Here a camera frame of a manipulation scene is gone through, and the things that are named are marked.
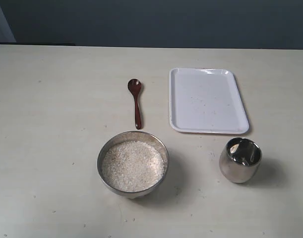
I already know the steel bowl of rice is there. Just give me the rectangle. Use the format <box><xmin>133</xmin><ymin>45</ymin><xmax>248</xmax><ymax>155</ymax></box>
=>
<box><xmin>97</xmin><ymin>131</ymin><xmax>169</xmax><ymax>199</ymax></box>

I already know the white rectangular tray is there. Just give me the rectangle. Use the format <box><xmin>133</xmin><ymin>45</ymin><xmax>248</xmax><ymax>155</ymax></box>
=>
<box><xmin>169</xmin><ymin>67</ymin><xmax>249</xmax><ymax>134</ymax></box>

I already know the brown wooden spoon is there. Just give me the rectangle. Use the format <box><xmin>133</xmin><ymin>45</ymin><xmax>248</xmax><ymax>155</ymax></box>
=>
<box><xmin>127</xmin><ymin>79</ymin><xmax>142</xmax><ymax>129</ymax></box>

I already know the shiny steel cup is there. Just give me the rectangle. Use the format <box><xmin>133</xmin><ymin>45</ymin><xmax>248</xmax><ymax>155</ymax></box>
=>
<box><xmin>219</xmin><ymin>137</ymin><xmax>262</xmax><ymax>183</ymax></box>

